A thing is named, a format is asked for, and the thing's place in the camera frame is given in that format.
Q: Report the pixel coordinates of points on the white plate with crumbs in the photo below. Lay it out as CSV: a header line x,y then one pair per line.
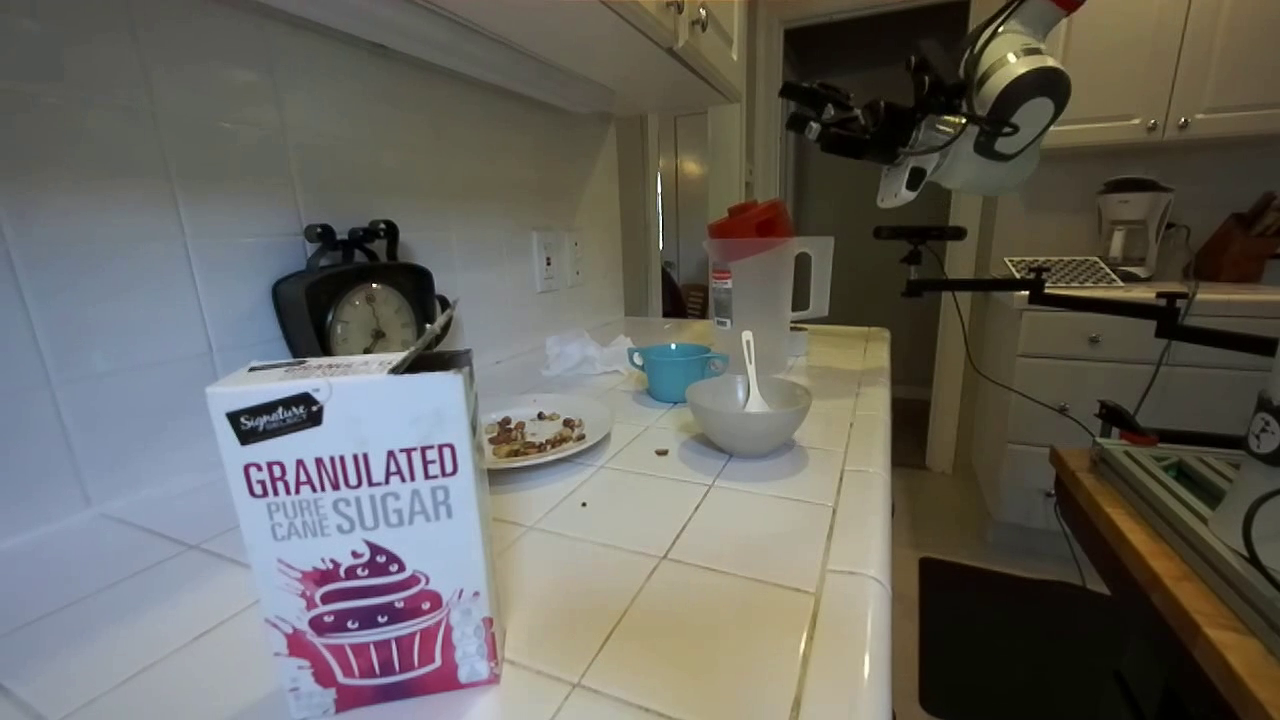
x,y
540,435

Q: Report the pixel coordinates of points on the clear jug with red lid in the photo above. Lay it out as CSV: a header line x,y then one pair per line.
x,y
763,275

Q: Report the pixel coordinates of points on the wooden table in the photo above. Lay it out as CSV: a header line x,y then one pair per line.
x,y
1133,560

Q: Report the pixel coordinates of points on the clear plastic wrap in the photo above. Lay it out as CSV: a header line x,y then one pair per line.
x,y
587,353

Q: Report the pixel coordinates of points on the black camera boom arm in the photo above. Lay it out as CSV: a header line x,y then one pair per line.
x,y
1104,300

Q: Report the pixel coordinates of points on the beige ceramic bowl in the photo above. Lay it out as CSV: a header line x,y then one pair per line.
x,y
746,420

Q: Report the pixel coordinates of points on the white door frame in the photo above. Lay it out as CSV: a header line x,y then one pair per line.
x,y
765,163

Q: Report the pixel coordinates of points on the black floor mat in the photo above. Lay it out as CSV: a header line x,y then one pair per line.
x,y
1043,640

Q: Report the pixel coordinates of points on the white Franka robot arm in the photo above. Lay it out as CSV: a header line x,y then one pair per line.
x,y
1020,95

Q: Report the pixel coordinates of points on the white lower cabinet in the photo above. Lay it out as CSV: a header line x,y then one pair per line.
x,y
1053,385

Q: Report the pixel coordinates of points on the granulated sugar box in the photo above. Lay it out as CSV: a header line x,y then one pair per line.
x,y
353,532

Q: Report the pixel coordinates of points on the wooden knife block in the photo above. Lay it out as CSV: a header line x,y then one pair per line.
x,y
1233,245

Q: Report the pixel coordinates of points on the white wall outlet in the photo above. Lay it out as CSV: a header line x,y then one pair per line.
x,y
546,261

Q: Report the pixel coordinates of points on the black alarm clock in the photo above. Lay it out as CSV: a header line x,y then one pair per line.
x,y
366,305

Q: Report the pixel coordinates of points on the white coffee maker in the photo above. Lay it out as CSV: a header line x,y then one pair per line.
x,y
1138,224

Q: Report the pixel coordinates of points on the white plastic spoon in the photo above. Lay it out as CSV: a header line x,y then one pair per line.
x,y
749,367

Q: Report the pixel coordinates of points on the white upper cabinet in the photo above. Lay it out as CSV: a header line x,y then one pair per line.
x,y
1175,83
532,42

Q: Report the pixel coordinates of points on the black stereo camera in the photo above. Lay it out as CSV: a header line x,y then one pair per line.
x,y
921,234

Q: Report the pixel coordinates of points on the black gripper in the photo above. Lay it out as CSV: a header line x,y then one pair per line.
x,y
872,127

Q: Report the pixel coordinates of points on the teal ceramic cup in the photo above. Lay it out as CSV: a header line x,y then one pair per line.
x,y
675,374

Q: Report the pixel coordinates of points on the white cabinet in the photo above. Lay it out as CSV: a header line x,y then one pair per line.
x,y
532,42
1053,385
1175,83

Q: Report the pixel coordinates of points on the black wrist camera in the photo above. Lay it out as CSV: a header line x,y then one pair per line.
x,y
937,83

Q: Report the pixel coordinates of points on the silver cabinet knob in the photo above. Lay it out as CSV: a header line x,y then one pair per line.
x,y
696,18

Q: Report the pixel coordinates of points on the grey electronic device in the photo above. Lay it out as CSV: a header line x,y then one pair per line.
x,y
1175,492

